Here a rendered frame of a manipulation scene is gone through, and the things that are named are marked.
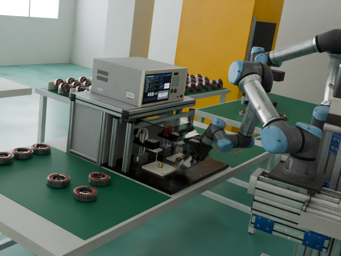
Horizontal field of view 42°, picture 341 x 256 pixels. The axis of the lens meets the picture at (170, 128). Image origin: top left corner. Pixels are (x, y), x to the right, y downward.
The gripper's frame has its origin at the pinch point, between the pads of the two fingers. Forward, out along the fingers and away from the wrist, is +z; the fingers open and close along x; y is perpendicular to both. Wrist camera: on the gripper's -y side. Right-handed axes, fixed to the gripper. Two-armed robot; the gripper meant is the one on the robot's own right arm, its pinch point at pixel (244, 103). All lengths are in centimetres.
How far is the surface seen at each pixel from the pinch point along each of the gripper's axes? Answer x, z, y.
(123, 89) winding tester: -54, -4, -56
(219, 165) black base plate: -15.4, 38.2, -4.0
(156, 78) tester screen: -45, -12, -40
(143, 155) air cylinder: -49, 33, -40
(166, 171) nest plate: -53, 37, -23
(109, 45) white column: 289, 20, -296
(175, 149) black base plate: -11, 38, -37
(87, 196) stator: -109, 37, -36
